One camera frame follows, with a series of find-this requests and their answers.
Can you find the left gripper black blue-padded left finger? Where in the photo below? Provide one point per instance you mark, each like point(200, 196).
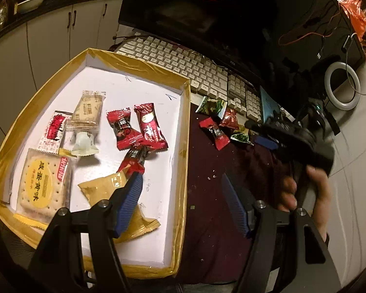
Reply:
point(77, 252)

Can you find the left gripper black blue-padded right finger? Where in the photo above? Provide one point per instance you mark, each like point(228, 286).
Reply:
point(287, 253)

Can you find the golden brown snack pouch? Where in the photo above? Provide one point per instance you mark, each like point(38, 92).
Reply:
point(102, 188)

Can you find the green snack packet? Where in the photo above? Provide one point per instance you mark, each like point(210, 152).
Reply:
point(212, 107)
point(241, 135)

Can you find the white jelly cup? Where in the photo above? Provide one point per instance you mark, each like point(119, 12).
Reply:
point(84, 145)

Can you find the red candy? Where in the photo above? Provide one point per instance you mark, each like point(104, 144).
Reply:
point(126, 135)

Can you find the red candy wrapper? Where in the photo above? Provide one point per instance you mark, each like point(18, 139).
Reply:
point(220, 138)

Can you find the long red candy bar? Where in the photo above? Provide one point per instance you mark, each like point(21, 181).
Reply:
point(149, 126)

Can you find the red white snack packet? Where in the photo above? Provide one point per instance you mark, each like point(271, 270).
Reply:
point(51, 139)

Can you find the beige cracker packet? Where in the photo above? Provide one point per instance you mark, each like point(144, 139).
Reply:
point(88, 111)

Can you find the dark red candy packet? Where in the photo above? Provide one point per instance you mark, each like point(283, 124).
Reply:
point(229, 119)

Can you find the person's right hand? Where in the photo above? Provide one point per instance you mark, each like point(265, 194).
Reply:
point(317, 201)

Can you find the blue notebook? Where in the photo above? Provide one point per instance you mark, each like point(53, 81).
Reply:
point(270, 108)

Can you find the large yellow cracker pack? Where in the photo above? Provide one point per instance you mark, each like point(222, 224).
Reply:
point(45, 187)

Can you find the dark red table cloth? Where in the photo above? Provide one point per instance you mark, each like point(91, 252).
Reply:
point(214, 251)

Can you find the black computer monitor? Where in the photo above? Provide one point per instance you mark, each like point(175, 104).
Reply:
point(260, 37)

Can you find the white computer keyboard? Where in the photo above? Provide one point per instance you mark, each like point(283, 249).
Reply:
point(206, 77)

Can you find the white kitchen cabinets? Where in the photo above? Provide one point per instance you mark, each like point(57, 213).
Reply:
point(37, 49)

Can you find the white ring lamp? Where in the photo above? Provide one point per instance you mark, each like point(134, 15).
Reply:
point(353, 83)

